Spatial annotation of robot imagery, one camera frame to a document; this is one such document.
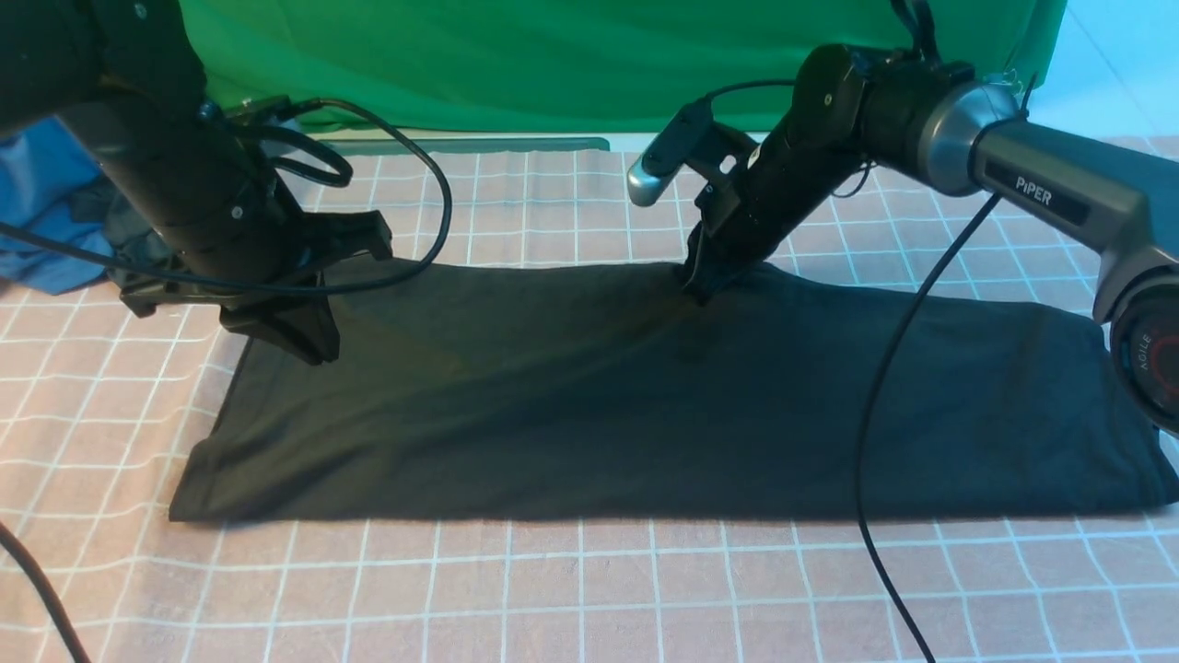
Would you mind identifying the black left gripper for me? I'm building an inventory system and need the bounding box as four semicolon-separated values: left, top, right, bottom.
60;94;391;366

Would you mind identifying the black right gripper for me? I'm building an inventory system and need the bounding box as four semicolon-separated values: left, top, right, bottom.
677;42;870;306

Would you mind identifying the dark gray long-sleeve shirt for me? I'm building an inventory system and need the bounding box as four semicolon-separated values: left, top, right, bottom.
169;263;1175;524

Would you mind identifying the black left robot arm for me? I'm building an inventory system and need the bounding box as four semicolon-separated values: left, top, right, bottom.
4;1;391;366

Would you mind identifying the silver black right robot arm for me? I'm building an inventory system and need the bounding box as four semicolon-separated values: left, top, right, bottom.
681;42;1175;434

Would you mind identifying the dark gray crumpled garment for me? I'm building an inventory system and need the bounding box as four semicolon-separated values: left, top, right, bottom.
94;180;174;270

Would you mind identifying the pink checkered tablecloth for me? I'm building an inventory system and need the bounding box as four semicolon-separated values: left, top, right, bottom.
1;150;1175;662

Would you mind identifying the green flat ruler strip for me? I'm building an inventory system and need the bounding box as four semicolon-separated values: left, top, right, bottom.
327;137;611;156

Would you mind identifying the green backdrop cloth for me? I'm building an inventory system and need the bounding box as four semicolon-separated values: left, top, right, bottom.
180;0;1068;134

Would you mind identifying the blue crumpled garment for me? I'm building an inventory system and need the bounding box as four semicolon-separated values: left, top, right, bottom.
1;118;112;297

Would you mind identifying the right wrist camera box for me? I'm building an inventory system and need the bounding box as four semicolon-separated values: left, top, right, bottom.
626;97;758;206

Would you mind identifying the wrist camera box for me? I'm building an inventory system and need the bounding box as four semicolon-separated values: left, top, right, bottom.
220;94;320;132
626;97;758;206

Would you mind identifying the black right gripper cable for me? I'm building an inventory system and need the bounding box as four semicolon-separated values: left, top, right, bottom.
700;0;1038;663

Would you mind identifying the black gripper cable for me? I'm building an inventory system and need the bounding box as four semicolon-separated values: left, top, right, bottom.
0;97;454;663
700;0;1038;663

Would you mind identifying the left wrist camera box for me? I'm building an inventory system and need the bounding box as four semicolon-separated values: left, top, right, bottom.
220;94;320;132

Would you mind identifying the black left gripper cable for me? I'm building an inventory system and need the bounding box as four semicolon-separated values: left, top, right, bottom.
0;97;454;663

